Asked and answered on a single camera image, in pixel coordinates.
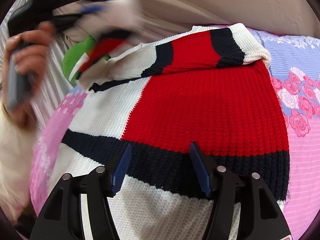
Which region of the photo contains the red white navy knit sweater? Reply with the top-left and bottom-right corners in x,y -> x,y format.
46,23 -> 290,239

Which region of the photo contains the person's left hand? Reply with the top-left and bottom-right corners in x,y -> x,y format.
2,22 -> 56,129

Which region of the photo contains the green round pillow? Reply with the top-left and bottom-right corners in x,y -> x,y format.
62,36 -> 114,90

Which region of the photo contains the beige draped curtain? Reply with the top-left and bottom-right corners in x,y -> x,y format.
139,0 -> 319,42

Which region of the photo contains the pink floral bed sheet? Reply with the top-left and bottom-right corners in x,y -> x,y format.
30,30 -> 319,239

